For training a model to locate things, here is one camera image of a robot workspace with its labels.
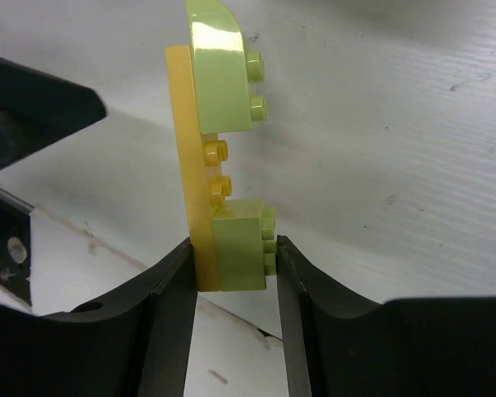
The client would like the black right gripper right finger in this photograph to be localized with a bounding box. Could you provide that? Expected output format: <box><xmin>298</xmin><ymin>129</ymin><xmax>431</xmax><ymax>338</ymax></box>
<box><xmin>277</xmin><ymin>236</ymin><xmax>496</xmax><ymax>396</ymax></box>

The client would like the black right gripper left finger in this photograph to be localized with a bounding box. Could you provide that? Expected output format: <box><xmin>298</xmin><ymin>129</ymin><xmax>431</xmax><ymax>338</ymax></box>
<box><xmin>0</xmin><ymin>241</ymin><xmax>197</xmax><ymax>396</ymax></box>

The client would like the light green square lego brick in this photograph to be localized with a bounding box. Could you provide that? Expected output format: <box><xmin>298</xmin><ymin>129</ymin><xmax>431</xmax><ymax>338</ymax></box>
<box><xmin>212</xmin><ymin>198</ymin><xmax>277</xmax><ymax>291</ymax></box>

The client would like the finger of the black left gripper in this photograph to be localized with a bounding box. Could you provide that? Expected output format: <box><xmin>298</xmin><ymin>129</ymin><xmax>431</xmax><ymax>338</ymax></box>
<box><xmin>0</xmin><ymin>57</ymin><xmax>107</xmax><ymax>170</ymax></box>

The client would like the light green curved lego brick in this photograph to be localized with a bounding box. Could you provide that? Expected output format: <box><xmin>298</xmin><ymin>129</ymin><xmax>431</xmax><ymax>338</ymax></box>
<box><xmin>186</xmin><ymin>0</ymin><xmax>268</xmax><ymax>135</ymax></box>

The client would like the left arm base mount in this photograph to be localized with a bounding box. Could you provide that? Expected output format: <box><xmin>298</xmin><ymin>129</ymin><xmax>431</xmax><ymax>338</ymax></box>
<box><xmin>0</xmin><ymin>188</ymin><xmax>34</xmax><ymax>307</ymax></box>

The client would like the yellow long lego plate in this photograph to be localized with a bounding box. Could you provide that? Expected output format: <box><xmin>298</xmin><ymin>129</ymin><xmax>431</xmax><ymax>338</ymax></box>
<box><xmin>165</xmin><ymin>45</ymin><xmax>231</xmax><ymax>292</ymax></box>

